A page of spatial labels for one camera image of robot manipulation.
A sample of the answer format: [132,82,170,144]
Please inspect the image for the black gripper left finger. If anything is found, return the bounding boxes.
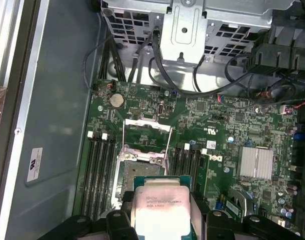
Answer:
[37,190,140,240]

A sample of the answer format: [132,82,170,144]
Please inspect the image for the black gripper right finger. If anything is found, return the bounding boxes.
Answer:
[189,191,303,240]

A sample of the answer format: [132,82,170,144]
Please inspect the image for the silver topped CPU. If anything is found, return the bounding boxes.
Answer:
[130,175,193,240]

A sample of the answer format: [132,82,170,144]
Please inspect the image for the metal socket cover frame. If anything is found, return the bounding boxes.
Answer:
[119,118,174,165]

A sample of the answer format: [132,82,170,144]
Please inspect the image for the black RAM slot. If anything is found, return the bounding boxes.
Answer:
[172,147,183,177]
[101,138,118,218]
[191,148,201,195]
[87,138,101,222]
[199,147,211,200]
[79,131,95,222]
[182,142,193,193]
[94,132,109,222]

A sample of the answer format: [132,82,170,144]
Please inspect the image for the CPU socket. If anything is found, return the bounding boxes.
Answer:
[112,149,171,213]

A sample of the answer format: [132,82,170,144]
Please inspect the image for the silver finned heatsink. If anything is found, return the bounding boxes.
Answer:
[236,146,275,181]

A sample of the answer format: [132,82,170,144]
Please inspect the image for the white case label sticker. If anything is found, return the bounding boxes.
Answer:
[26,147,43,183]

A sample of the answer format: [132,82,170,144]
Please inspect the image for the green motherboard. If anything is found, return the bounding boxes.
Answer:
[78,79,305,240]

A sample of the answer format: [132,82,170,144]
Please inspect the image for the round coin battery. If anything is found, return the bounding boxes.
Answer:
[109,93,125,109]

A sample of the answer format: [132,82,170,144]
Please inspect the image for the dark grey PC case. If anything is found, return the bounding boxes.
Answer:
[0,0,305,240]

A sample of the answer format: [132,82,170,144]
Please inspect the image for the black plastic drive holder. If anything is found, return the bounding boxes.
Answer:
[246,0,305,76]

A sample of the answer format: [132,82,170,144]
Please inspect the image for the silver metal drive cage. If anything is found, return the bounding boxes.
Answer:
[99,0,275,63]

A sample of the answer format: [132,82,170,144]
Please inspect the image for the black power wire bundle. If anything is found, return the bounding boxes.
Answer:
[99,32,126,82]

